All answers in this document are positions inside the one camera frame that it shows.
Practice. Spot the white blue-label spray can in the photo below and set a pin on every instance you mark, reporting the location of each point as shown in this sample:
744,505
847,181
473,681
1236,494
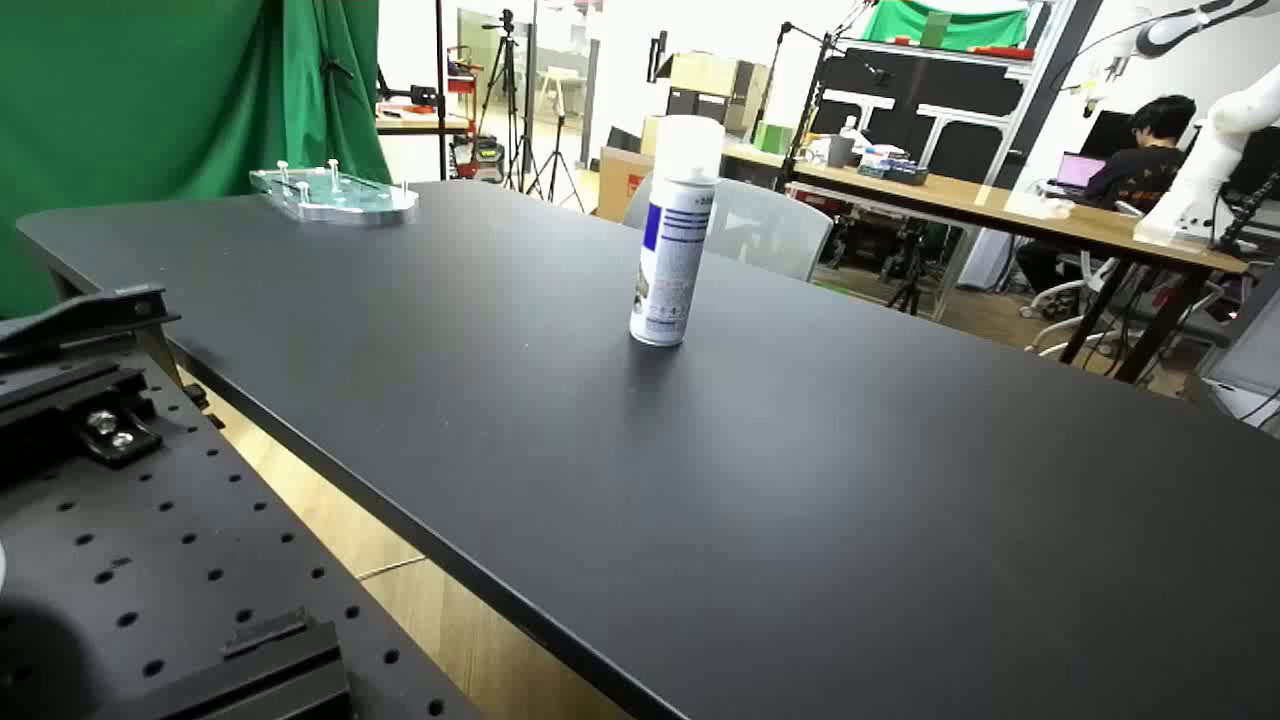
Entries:
664,266

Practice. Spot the small wooden side table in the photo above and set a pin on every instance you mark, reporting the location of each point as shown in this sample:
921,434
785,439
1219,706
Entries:
421,123

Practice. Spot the green cloth on shelf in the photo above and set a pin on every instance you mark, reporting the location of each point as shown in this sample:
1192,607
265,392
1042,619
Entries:
946,25

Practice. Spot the black metal clamp bracket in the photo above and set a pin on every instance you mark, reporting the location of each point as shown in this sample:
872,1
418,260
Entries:
64,374

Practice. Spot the brown cardboard box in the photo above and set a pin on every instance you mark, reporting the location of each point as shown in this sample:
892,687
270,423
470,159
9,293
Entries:
616,181

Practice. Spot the long wooden desk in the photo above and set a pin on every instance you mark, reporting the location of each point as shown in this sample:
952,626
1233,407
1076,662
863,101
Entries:
984,204

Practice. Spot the black flat mounting bar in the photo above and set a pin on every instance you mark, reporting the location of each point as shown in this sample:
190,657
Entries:
253,674

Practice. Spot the purple-screen laptop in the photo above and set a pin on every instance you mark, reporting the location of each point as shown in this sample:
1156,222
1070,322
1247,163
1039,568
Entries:
1076,175

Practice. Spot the clear plastic tray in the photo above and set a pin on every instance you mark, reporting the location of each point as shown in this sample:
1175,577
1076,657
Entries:
332,192

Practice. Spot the seated person in black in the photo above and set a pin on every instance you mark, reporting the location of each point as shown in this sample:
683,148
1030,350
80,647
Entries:
1133,165

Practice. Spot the black shelf unit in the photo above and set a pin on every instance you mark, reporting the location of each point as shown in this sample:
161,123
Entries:
921,107

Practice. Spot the gray office chair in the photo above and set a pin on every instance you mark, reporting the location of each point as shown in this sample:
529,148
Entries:
766,224

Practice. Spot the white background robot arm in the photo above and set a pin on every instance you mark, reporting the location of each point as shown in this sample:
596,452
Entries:
1205,165

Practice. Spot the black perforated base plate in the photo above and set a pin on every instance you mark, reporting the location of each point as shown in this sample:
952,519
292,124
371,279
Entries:
175,547

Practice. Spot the black tripod stand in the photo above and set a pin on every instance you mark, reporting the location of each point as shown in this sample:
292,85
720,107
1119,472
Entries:
552,163

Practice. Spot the green screen curtain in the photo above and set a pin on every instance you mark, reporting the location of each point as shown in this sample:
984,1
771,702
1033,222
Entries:
146,94

